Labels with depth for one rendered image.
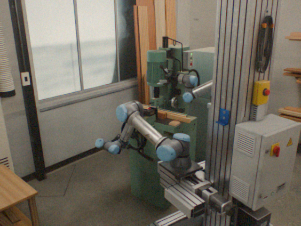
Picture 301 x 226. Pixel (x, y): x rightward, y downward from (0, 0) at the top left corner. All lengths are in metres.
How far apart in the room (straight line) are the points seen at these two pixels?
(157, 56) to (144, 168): 1.09
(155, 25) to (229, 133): 2.80
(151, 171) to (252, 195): 1.30
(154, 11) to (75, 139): 2.09
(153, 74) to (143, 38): 1.58
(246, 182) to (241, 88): 0.54
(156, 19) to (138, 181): 2.37
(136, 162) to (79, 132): 1.14
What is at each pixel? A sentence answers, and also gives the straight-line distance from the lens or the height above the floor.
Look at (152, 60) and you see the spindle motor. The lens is 2.58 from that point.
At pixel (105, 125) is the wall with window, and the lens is 4.07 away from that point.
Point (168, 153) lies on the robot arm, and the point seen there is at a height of 1.00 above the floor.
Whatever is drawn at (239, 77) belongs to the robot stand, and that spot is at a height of 1.49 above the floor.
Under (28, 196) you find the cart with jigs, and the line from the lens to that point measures 2.46.
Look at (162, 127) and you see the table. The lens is 2.57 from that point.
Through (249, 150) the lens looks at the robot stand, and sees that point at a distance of 1.69.
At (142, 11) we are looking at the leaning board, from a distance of 4.13.
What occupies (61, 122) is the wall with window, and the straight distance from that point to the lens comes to 3.64.
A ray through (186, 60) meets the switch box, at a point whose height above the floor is 1.40.
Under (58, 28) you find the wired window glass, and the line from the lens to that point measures 3.55.
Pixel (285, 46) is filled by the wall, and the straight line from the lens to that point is 4.52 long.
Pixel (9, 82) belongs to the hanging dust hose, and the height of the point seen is 1.22.
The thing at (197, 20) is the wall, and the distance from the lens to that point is 5.14.
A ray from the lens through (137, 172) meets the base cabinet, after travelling 3.00.
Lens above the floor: 1.84
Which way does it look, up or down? 20 degrees down
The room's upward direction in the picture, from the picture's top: straight up
